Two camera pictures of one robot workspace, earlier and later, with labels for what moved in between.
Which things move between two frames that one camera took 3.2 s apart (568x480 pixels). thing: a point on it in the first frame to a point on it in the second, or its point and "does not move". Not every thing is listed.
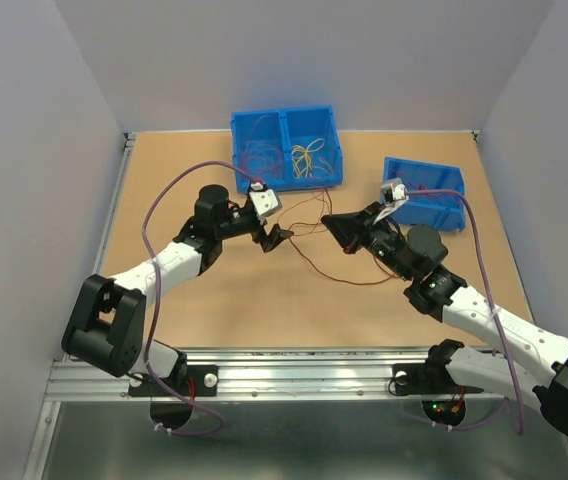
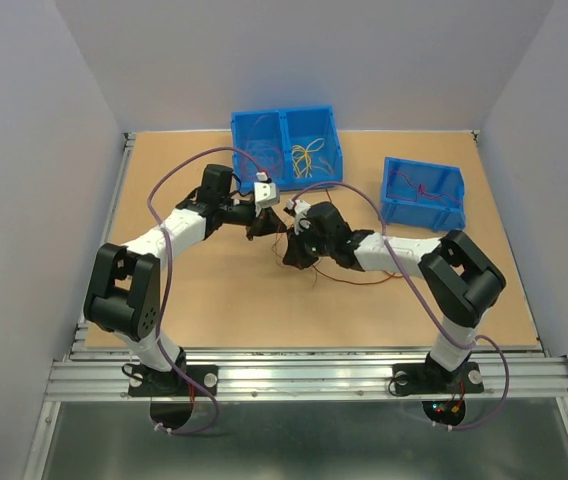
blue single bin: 443,212 does not move
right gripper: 350,230 to 293,254
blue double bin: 287,148 does not move
